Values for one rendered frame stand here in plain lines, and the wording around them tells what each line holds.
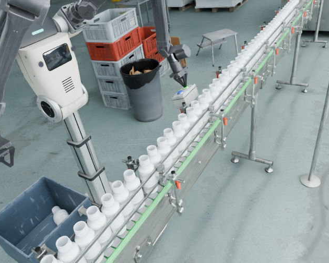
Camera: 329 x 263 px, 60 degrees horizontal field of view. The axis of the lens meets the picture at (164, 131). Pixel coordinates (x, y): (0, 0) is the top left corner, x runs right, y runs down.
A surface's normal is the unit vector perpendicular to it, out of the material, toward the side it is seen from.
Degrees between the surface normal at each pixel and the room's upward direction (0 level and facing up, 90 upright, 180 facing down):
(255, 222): 0
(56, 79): 90
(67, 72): 90
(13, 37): 107
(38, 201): 90
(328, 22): 90
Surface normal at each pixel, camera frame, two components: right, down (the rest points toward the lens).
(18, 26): 0.33, 0.73
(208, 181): -0.14, -0.80
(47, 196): 0.84, 0.22
